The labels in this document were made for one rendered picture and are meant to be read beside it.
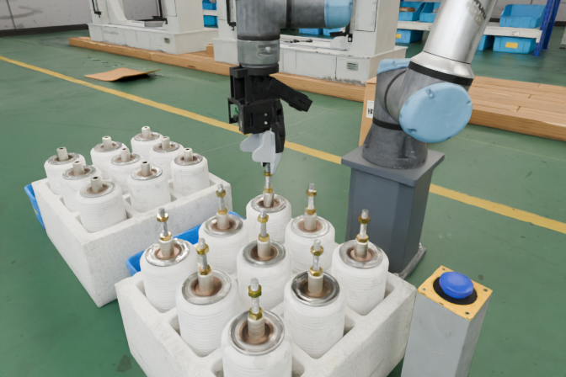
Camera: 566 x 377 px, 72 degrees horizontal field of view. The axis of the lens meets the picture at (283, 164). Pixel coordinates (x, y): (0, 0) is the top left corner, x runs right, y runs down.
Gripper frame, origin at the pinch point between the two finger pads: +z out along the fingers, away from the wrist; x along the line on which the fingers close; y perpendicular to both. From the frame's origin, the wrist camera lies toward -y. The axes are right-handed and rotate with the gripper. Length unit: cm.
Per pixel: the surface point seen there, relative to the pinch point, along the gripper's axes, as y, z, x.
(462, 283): -5.6, 1.5, 41.2
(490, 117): -154, 29, -50
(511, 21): -391, 3, -195
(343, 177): -52, 34, -41
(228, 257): 13.1, 13.5, 7.5
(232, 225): 10.4, 9.3, 3.7
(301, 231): 0.2, 9.1, 12.5
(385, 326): -4.7, 18.3, 30.9
